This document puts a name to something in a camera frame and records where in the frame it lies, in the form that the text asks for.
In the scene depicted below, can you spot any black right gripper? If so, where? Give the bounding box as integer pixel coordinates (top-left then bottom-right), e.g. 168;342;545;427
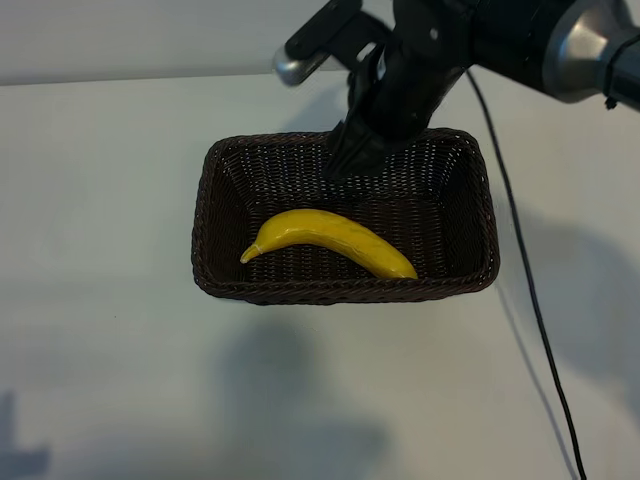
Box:
322;0;477;184

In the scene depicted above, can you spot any dark brown wicker basket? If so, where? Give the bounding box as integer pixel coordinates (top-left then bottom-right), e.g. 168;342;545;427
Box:
189;127;501;307

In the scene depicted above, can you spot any thin black cable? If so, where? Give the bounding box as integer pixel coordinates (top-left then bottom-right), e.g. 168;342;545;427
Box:
464;67;590;480

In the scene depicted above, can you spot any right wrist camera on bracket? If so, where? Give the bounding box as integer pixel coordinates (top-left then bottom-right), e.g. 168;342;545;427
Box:
272;8;394;88

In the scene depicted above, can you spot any yellow banana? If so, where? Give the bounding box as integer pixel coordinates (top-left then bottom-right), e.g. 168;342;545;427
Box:
239;208;419;280

